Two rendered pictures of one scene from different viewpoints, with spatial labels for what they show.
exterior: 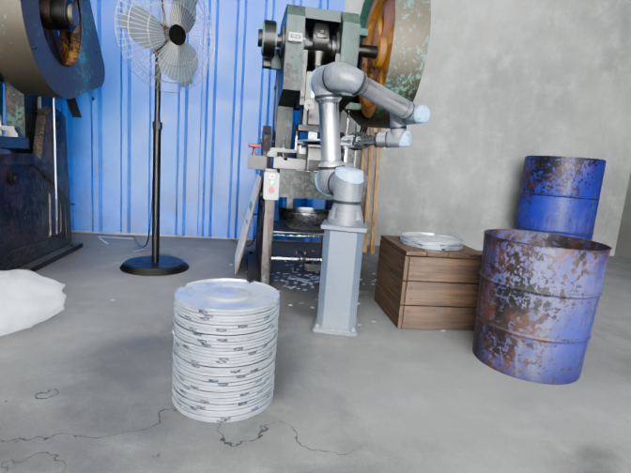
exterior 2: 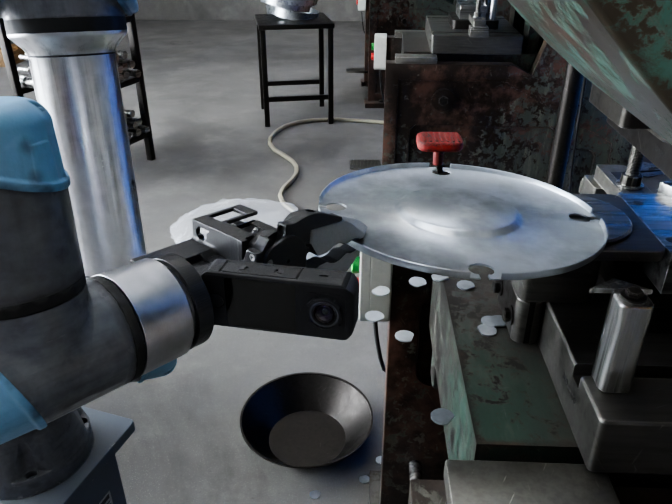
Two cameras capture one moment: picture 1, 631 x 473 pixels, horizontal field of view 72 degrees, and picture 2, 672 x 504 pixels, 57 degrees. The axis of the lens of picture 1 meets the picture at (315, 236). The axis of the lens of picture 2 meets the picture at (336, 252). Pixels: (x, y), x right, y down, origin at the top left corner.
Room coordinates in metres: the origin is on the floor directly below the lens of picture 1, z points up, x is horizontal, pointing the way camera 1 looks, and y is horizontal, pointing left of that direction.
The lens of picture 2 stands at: (2.31, -0.60, 1.07)
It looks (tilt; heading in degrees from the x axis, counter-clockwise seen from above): 29 degrees down; 103
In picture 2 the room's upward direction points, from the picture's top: straight up
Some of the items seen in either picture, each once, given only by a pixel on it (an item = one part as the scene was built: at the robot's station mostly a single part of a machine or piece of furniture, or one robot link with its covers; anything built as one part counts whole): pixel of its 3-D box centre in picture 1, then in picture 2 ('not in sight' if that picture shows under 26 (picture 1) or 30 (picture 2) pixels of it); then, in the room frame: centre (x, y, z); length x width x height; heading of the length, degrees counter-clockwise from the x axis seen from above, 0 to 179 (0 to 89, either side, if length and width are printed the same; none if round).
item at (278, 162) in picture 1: (310, 164); (664, 303); (2.54, 0.06, 0.68); 0.45 x 0.30 x 0.06; 100
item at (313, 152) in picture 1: (315, 157); (515, 268); (2.37, 0.03, 0.72); 0.25 x 0.14 x 0.14; 10
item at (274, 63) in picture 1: (273, 44); not in sight; (2.52, 0.31, 1.31); 0.22 x 0.12 x 0.22; 10
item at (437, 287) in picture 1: (426, 280); not in sight; (2.04, -0.55, 0.18); 0.40 x 0.38 x 0.35; 8
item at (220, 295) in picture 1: (228, 294); not in sight; (1.18, 0.23, 0.31); 0.29 x 0.29 x 0.01
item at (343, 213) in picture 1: (346, 211); (23, 423); (1.79, -0.12, 0.50); 0.15 x 0.15 x 0.10
